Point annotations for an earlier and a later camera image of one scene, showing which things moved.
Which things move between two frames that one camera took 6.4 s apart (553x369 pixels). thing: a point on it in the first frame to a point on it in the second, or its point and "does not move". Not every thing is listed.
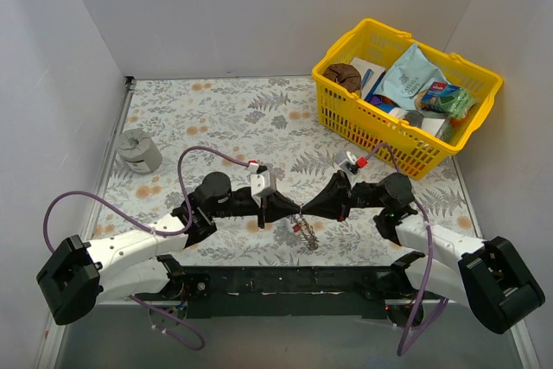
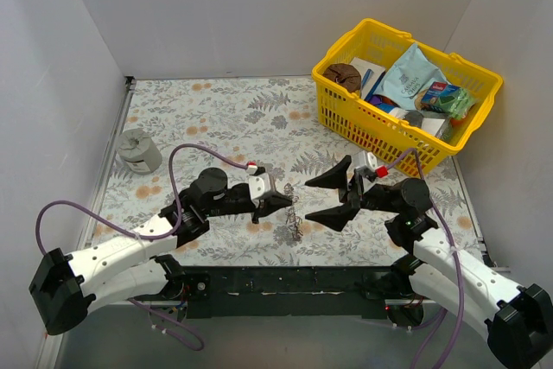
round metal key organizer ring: [306, 230] to [292, 220]
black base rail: [365, 292] does not move
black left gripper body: [263, 209] does not move
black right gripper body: [344, 200] does not move
